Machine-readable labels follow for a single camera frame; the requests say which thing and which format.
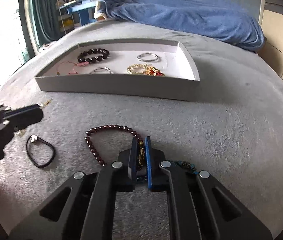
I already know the dark red bead bracelet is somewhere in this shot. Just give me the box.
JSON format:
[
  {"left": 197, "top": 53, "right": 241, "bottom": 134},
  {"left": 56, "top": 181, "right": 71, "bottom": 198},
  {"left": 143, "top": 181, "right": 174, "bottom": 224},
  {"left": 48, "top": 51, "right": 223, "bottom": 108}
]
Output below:
[{"left": 84, "top": 123, "right": 145, "bottom": 167}]

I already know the blue bead bracelet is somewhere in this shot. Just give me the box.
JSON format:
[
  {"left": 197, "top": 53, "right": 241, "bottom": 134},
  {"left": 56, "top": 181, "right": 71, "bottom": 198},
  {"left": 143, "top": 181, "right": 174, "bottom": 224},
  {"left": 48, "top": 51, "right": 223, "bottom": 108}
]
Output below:
[{"left": 171, "top": 160, "right": 199, "bottom": 176}]

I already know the black hair tie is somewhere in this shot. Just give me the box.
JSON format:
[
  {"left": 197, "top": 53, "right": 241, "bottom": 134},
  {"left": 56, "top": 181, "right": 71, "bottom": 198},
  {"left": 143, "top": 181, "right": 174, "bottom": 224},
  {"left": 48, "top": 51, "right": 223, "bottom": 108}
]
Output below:
[{"left": 25, "top": 134, "right": 56, "bottom": 169}]

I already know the red gold charm bracelet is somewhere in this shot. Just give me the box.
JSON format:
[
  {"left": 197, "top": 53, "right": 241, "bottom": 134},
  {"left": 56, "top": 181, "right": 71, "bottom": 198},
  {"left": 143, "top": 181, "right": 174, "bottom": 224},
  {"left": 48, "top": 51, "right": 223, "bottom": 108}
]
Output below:
[{"left": 143, "top": 65, "right": 166, "bottom": 78}]

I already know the silver ring bangle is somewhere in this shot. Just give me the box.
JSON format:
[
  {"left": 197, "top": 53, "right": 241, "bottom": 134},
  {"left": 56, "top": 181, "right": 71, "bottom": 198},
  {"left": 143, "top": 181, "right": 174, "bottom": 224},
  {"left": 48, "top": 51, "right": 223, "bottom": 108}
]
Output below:
[
  {"left": 137, "top": 52, "right": 159, "bottom": 62},
  {"left": 89, "top": 67, "right": 113, "bottom": 74}
]

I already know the large black bead bracelet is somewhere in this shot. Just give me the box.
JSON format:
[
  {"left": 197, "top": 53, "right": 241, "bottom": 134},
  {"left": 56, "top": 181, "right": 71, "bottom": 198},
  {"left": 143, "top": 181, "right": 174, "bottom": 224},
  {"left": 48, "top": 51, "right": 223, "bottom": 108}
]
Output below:
[{"left": 77, "top": 48, "right": 111, "bottom": 65}]

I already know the pearl hair clip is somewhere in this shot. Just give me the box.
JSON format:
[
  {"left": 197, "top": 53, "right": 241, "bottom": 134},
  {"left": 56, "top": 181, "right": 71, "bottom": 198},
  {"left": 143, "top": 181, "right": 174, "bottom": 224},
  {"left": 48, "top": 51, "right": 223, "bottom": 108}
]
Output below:
[{"left": 14, "top": 99, "right": 52, "bottom": 137}]

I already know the grey cardboard tray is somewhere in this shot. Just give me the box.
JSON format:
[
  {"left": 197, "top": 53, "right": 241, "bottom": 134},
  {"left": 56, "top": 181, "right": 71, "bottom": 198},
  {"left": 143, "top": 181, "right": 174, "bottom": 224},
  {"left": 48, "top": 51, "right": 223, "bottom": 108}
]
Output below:
[{"left": 35, "top": 38, "right": 200, "bottom": 101}]

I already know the window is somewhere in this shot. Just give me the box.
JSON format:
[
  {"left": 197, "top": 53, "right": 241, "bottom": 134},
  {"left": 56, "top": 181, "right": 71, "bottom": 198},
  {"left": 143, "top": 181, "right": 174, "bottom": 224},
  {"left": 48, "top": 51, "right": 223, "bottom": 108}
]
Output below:
[{"left": 0, "top": 0, "right": 36, "bottom": 100}]

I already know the white shelf rack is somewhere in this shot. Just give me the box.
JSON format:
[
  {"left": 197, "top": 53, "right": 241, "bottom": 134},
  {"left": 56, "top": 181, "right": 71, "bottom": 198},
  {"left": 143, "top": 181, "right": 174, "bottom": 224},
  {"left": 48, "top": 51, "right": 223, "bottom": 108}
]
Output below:
[{"left": 55, "top": 0, "right": 75, "bottom": 35}]

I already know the teal curtain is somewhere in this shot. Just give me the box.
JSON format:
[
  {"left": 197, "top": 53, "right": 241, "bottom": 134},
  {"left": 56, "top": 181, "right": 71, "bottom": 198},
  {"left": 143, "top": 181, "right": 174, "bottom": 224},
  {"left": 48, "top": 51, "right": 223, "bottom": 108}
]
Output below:
[{"left": 30, "top": 0, "right": 61, "bottom": 47}]

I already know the blue desk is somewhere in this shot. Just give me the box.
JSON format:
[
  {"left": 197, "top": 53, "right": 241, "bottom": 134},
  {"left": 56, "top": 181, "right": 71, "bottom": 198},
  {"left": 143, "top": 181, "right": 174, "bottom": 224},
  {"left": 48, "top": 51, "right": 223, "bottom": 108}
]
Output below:
[{"left": 68, "top": 0, "right": 100, "bottom": 25}]

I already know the blue blanket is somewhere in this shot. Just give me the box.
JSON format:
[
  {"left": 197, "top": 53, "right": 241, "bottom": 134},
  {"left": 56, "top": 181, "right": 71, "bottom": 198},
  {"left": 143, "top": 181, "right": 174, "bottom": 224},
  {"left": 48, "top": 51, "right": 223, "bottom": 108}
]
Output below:
[{"left": 94, "top": 0, "right": 265, "bottom": 52}]

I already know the gold pearl bracelet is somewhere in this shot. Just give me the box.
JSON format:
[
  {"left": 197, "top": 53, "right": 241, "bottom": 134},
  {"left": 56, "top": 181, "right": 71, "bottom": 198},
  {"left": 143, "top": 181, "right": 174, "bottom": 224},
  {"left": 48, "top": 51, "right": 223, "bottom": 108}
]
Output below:
[{"left": 127, "top": 63, "right": 155, "bottom": 75}]

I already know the pink string bracelet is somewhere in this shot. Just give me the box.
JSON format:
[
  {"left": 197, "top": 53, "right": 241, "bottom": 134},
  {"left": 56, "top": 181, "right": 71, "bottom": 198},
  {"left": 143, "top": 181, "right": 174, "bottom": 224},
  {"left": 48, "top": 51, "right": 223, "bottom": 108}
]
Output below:
[{"left": 56, "top": 60, "right": 90, "bottom": 75}]

